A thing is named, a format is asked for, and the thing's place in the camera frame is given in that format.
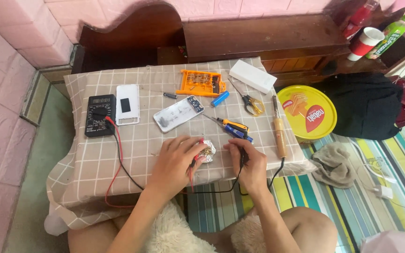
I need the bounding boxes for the person's right hand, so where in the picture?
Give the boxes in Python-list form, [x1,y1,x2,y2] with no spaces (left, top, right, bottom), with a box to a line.
[223,138,268,199]

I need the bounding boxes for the person's left hand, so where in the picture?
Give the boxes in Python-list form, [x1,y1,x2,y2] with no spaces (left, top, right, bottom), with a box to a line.
[146,135,209,202]

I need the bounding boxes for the black multimeter probe lead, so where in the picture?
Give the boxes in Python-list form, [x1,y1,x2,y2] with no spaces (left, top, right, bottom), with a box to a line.
[111,128,250,196]

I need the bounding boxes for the red multimeter probe lead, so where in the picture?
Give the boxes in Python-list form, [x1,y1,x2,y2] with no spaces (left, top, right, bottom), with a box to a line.
[104,117,205,208]

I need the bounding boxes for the beige checked tablecloth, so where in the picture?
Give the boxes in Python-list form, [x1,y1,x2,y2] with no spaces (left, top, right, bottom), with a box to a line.
[46,57,318,237]

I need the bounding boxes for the crumpled foil with metal parts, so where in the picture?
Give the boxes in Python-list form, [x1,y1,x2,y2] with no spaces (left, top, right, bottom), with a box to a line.
[195,139,217,164]

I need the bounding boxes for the blue screwdriver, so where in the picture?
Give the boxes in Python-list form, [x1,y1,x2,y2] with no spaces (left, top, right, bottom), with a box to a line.
[202,113,254,143]

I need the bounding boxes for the orange and black screwdriver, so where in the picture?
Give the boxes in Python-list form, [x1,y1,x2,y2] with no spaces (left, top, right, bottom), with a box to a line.
[211,116,249,133]

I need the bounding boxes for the white power bank with circuit board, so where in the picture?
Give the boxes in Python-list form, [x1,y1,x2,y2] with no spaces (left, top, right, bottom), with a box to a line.
[153,95,205,133]

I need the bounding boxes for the cream fluffy cushion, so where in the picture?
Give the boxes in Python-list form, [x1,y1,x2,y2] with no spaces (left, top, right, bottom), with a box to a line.
[143,200,281,253]

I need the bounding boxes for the white power bank cover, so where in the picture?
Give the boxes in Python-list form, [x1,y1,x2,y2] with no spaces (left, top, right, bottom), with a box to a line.
[115,84,140,126]

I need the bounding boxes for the yellow round biscuit tin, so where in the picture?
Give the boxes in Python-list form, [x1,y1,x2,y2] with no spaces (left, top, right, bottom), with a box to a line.
[277,85,338,144]

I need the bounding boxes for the blue cylindrical battery cell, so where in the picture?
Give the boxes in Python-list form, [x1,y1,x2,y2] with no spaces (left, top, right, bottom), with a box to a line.
[211,91,230,107]

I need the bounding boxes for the grey crumpled cloth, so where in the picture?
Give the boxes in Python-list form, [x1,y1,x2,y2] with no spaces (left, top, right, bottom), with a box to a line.
[310,142,358,189]

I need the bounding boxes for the person's right leg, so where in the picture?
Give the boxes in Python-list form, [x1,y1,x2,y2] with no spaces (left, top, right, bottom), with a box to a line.
[224,207,339,253]

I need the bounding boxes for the person's leg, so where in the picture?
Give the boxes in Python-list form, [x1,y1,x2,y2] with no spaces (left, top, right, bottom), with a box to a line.
[67,214,143,253]
[224,207,339,253]

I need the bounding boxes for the orange screwdriver bit case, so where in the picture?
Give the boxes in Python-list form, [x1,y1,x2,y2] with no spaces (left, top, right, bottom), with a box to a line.
[176,69,226,98]

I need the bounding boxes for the black digital multimeter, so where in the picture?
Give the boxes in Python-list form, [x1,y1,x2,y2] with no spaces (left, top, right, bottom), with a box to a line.
[84,94,117,138]

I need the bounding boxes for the white rectangular box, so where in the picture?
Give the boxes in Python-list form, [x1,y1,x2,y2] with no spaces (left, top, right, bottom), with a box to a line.
[229,59,278,95]

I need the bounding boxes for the striped colourful floor mat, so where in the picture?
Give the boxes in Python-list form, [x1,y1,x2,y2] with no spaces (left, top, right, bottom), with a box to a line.
[174,133,405,253]

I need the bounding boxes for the person's left leg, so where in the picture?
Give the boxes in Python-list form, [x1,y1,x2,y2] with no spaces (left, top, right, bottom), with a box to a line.
[67,214,143,253]

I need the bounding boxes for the black bag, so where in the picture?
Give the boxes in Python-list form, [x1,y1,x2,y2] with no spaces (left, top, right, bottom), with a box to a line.
[320,72,404,141]

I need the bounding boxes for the dark wooden headboard shelf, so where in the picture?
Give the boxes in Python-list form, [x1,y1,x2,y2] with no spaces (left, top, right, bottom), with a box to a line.
[71,3,405,88]

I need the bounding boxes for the pink plastic bag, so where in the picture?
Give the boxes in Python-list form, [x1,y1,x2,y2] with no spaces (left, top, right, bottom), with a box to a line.
[360,230,405,253]

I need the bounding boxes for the red and white paper cup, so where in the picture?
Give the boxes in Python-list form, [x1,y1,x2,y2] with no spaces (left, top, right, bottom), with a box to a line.
[347,27,386,62]

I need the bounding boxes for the red plastic bottle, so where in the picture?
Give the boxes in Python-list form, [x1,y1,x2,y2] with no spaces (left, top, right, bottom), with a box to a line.
[342,0,379,40]

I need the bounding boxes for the green drink bottle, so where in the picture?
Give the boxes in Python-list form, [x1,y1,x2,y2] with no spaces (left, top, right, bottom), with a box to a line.
[366,14,405,60]

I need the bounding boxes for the soldering iron with wooden handle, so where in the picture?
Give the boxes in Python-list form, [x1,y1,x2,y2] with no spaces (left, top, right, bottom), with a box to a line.
[268,95,288,188]

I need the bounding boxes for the scissors with yellow handles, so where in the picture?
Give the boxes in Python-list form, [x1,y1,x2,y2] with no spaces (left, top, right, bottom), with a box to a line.
[228,77,266,117]

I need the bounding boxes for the white charger plug with cable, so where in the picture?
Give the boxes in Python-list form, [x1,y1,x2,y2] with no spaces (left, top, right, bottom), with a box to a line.
[350,141,405,233]

